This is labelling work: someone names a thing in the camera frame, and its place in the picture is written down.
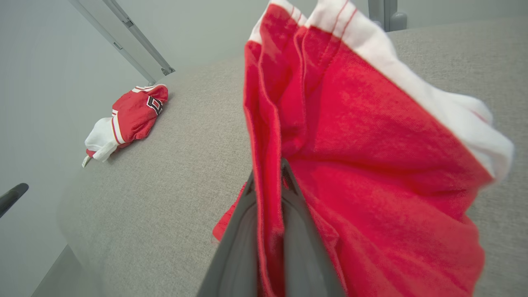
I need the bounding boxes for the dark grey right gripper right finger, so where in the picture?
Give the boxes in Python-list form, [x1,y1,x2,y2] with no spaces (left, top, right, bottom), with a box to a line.
[281,159,345,297]

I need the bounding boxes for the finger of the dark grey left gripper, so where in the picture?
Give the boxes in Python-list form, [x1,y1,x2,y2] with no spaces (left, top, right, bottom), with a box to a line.
[0,183,29,218]

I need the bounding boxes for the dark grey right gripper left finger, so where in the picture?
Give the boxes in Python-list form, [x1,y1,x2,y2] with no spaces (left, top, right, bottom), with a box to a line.
[197,171,259,297]

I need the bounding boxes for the red shorts white stripe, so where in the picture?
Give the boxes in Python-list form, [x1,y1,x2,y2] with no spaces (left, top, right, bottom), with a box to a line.
[212,0,515,297]

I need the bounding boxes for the red Bulls jersey white sleeves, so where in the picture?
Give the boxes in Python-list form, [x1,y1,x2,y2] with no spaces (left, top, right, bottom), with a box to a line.
[82,84,170,167]

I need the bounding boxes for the grey fabric sofa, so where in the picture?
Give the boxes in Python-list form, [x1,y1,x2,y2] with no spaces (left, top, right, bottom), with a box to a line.
[58,16,528,297]

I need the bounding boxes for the grey metal wall rail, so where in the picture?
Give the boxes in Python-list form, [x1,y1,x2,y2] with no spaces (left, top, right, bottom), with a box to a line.
[68,0,176,85]

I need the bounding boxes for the grey double partition post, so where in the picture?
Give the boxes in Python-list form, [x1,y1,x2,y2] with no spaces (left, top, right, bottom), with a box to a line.
[368,0,408,32]

